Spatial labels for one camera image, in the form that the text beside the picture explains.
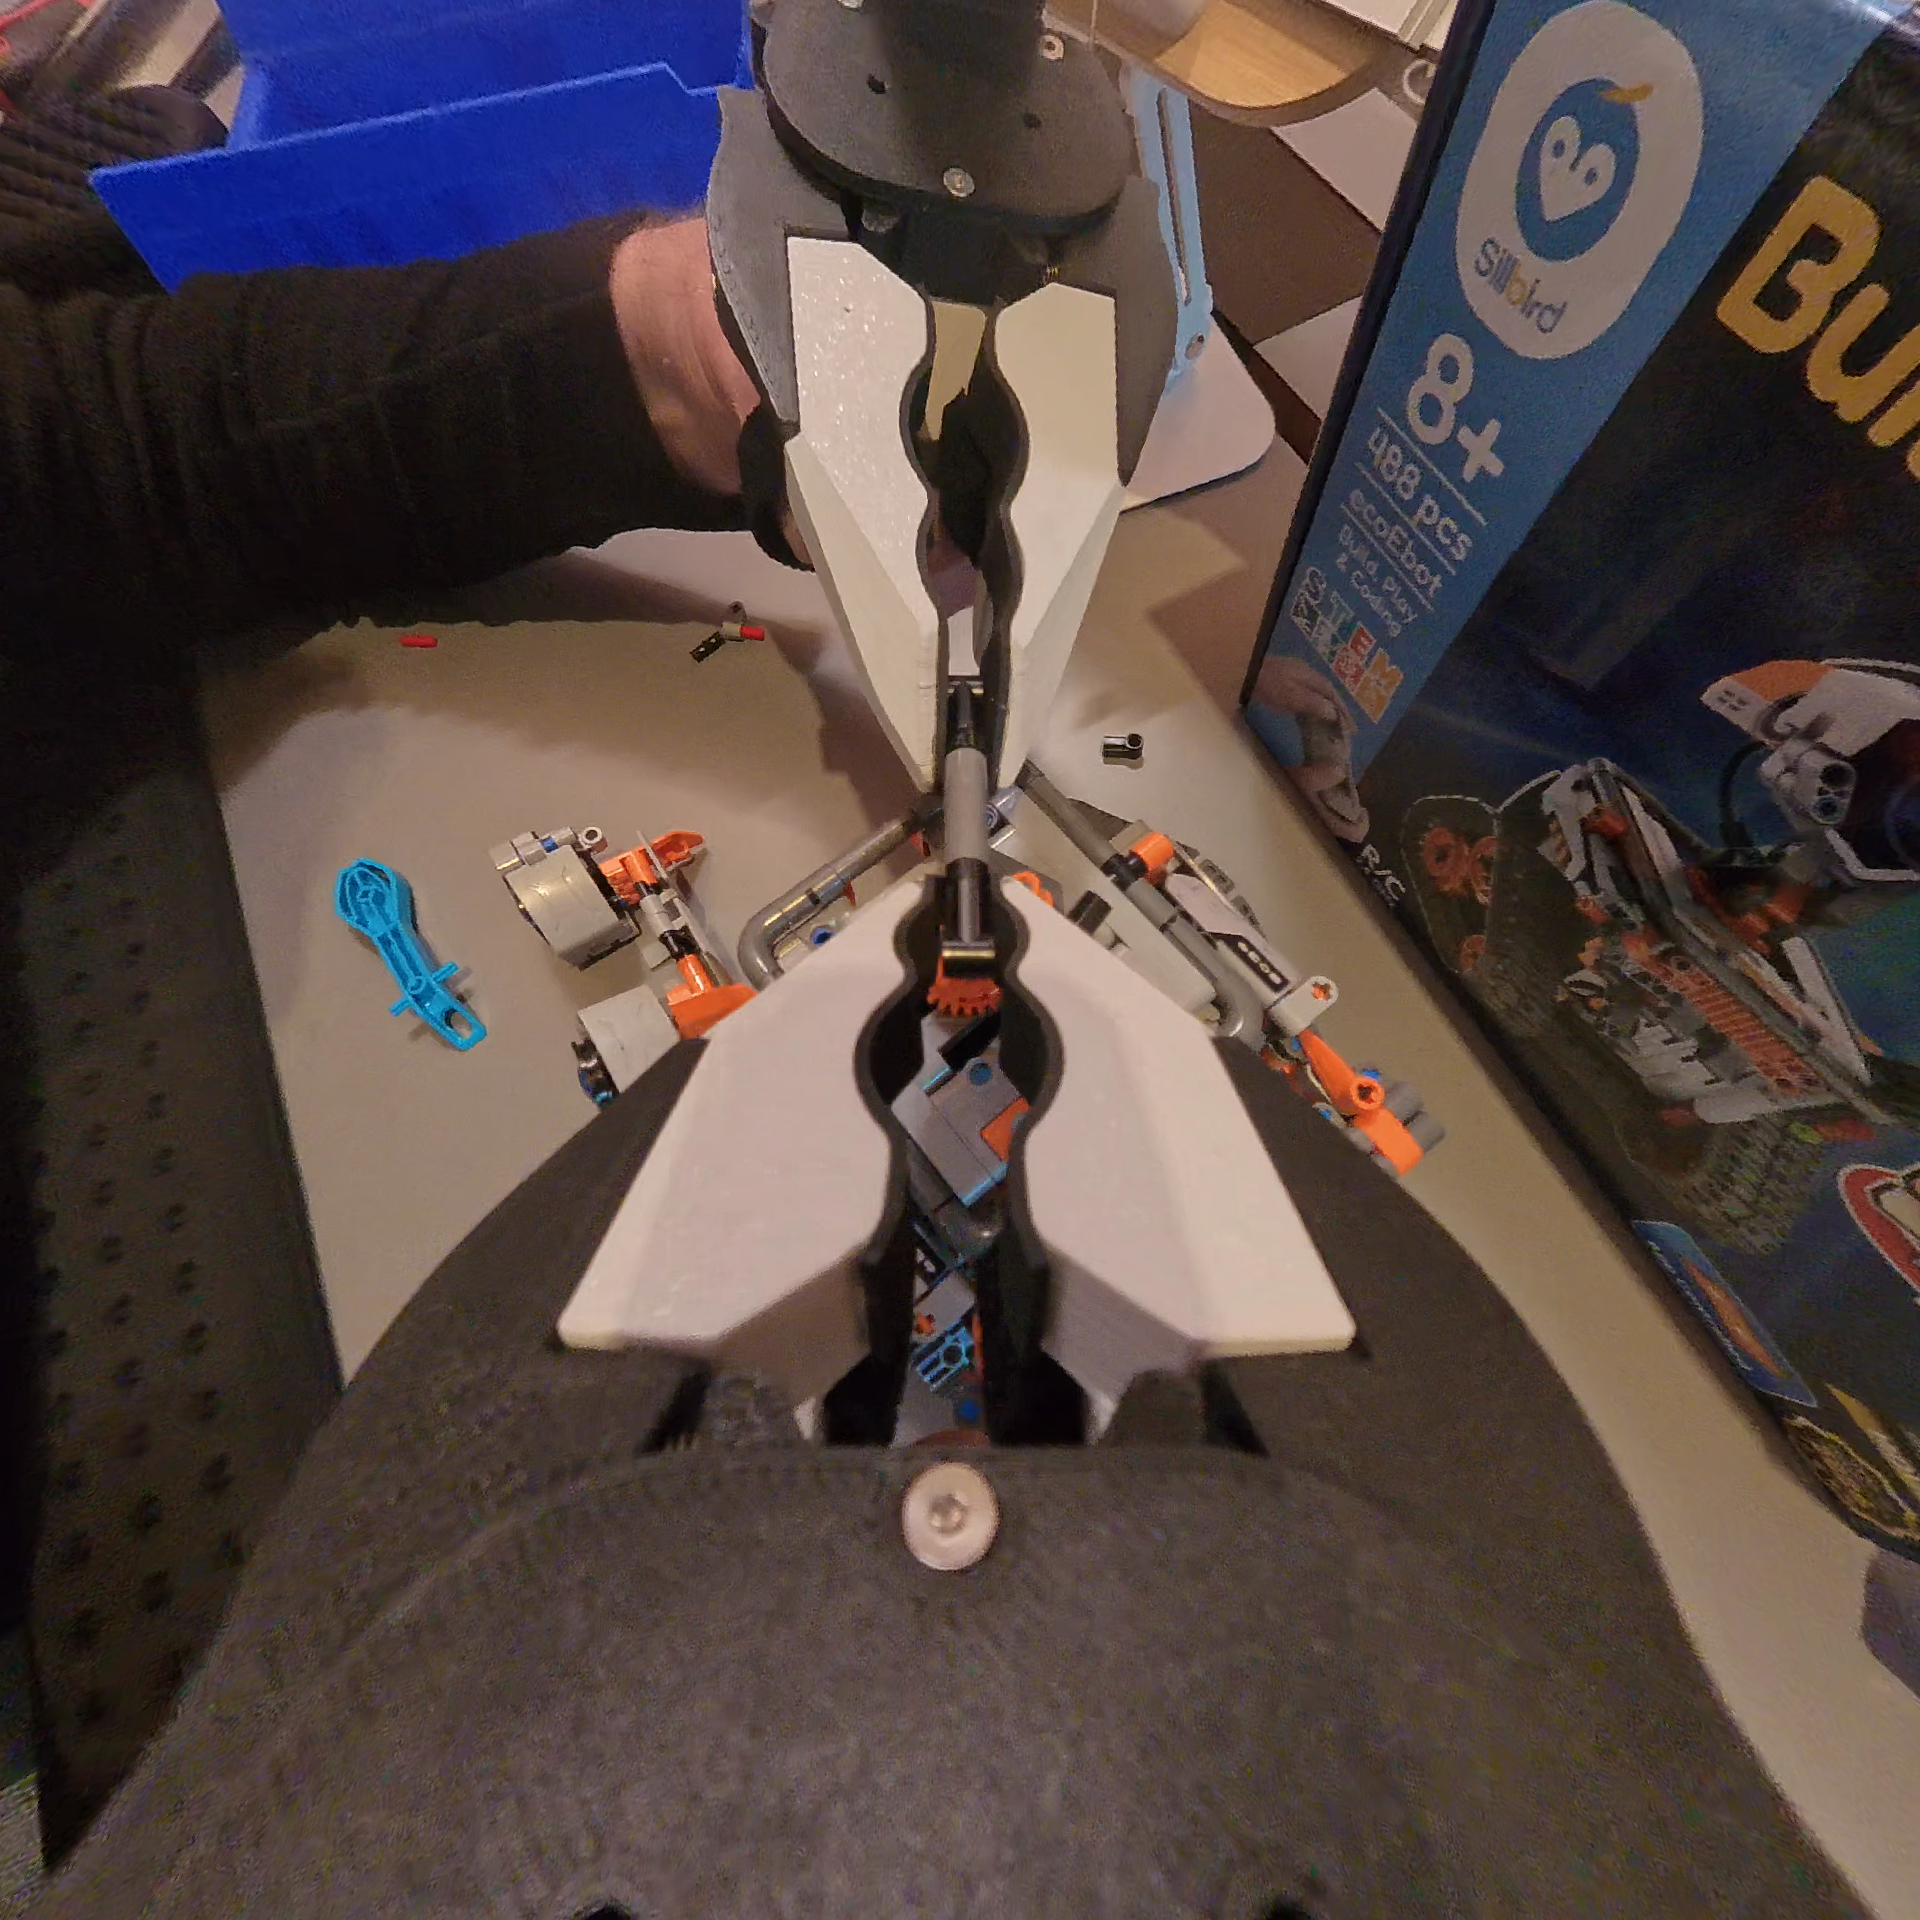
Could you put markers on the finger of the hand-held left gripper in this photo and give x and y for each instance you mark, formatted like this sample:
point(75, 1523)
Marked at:
point(1073, 449)
point(848, 449)

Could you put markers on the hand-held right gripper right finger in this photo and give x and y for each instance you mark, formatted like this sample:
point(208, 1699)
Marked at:
point(1185, 1199)

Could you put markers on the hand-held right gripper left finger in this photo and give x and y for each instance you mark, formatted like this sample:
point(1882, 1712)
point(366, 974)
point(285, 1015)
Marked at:
point(734, 1199)

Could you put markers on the grey orange brick assembly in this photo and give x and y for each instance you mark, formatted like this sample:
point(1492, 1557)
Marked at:
point(968, 809)

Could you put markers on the person's left forearm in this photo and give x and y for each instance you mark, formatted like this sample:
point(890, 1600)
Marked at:
point(299, 421)

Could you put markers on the orange black toy claw arm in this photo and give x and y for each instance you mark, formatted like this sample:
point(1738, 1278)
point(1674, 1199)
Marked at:
point(1372, 1108)

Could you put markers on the person's left hand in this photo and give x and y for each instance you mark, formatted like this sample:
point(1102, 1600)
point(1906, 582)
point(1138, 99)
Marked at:
point(683, 358)

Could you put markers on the white stand base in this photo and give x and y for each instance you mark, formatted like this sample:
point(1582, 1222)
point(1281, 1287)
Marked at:
point(1217, 421)

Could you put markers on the white connector with red axle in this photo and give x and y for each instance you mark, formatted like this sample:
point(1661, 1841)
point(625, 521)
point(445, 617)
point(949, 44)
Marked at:
point(743, 627)

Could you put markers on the grey tracked toy robot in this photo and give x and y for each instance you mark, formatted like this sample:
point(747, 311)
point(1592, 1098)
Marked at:
point(1185, 915)

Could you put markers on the light blue brick separator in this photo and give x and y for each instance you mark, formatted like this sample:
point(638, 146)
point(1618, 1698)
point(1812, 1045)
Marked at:
point(404, 945)

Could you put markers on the plain blue storage bin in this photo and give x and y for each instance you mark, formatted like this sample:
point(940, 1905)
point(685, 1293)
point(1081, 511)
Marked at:
point(449, 59)

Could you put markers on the blue storage bin with tag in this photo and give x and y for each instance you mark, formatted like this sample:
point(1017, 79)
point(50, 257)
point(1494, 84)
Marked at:
point(377, 195)

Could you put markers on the black dimpled mat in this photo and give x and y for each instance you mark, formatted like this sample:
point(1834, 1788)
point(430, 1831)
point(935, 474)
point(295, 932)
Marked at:
point(150, 1199)

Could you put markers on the blue robot kit box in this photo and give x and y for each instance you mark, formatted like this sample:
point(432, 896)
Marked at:
point(1620, 675)

